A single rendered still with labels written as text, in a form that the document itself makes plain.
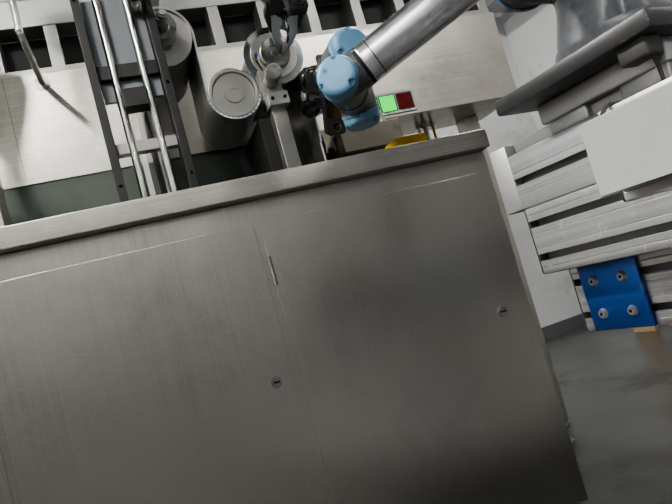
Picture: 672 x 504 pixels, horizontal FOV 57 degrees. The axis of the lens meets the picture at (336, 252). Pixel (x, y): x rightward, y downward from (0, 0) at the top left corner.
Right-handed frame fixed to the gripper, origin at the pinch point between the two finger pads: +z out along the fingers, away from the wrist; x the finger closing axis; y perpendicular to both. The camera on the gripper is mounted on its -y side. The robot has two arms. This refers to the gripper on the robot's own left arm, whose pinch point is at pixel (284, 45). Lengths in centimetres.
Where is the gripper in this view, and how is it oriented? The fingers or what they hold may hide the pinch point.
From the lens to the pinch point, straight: 156.0
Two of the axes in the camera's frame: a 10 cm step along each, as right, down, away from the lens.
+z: -0.4, 7.3, 6.8
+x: -9.2, 2.3, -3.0
